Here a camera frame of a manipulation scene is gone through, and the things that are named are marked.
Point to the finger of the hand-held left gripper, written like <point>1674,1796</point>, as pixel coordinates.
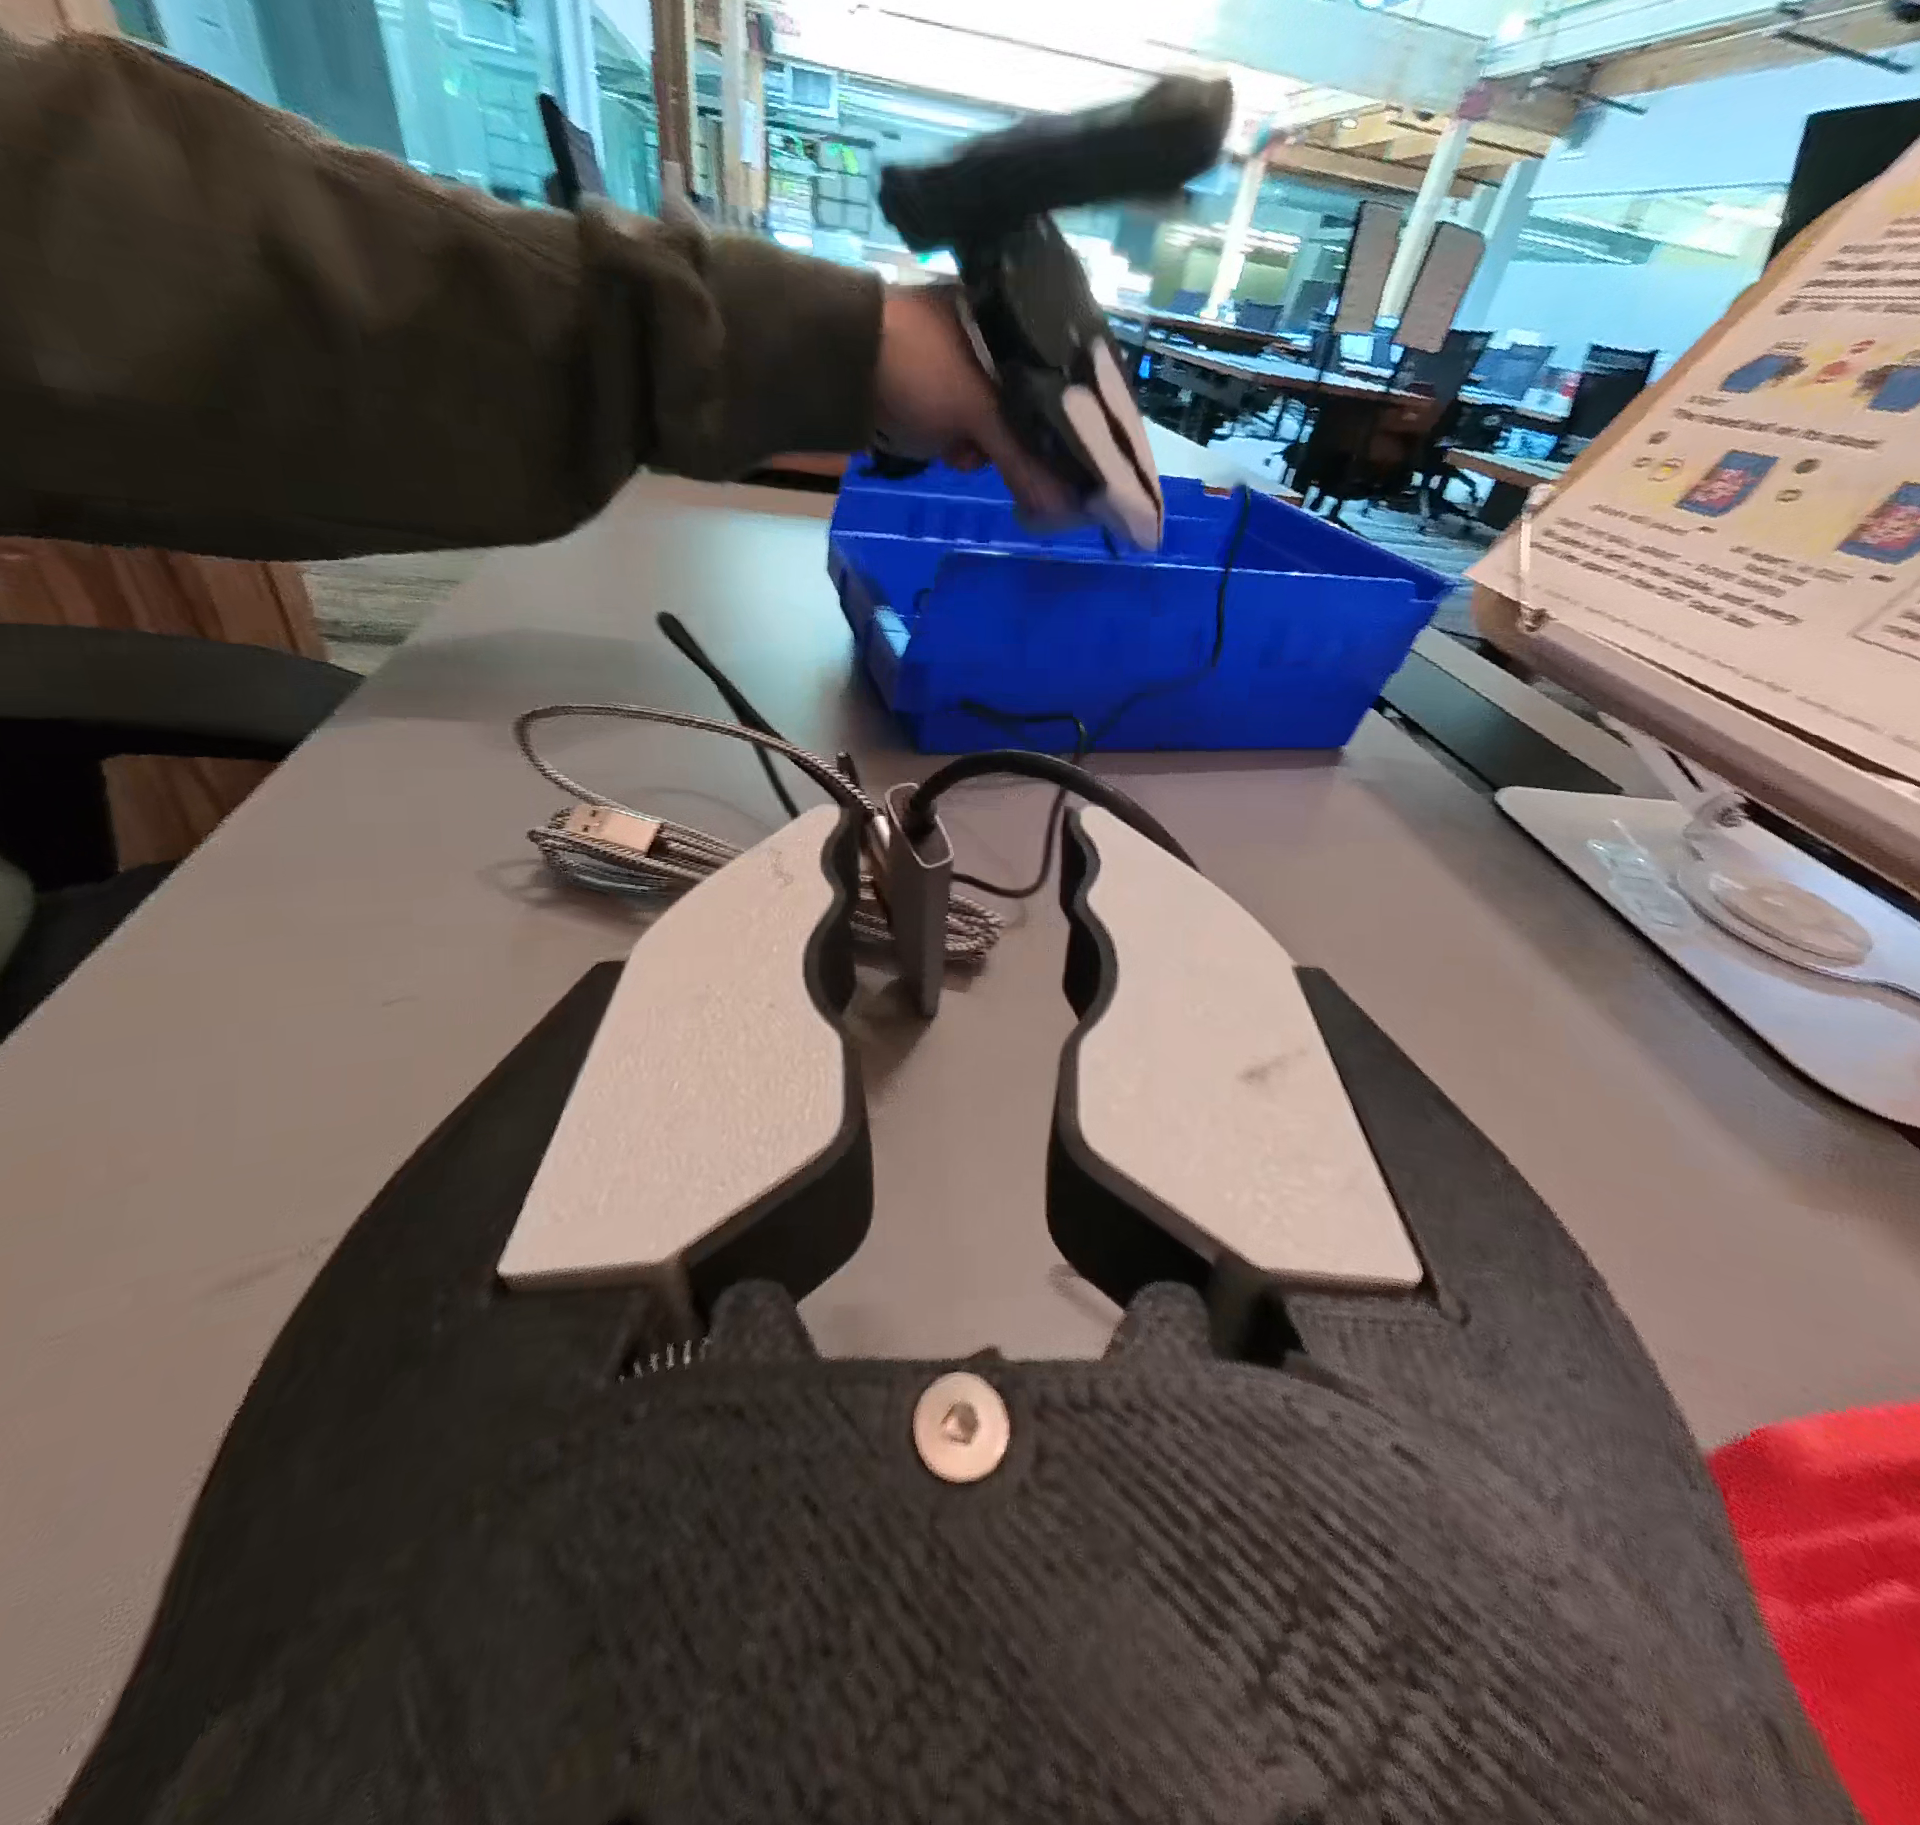
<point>1128,461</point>

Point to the grey usb hub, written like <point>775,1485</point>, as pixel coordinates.
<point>919,910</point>

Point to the white clipboard stand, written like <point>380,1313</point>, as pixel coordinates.
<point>1680,926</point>

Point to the blue plastic bin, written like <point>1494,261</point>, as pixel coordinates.
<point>1126,640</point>

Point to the printed instruction sheet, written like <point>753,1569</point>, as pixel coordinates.
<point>1771,476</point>

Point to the black office chair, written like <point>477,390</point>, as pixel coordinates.
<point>135,701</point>

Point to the row of office desks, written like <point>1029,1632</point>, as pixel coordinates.
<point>1320,385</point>

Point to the person's left forearm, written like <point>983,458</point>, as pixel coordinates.
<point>376,340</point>

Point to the black monitor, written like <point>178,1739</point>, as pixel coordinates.
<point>1846,167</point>

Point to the red cloth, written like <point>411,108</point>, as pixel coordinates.
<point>1838,1585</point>

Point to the person's left hand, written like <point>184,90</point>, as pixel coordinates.
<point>937,385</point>

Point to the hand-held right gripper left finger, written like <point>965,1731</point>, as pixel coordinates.
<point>706,1045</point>

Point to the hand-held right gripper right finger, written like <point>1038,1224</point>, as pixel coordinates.
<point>1216,1061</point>

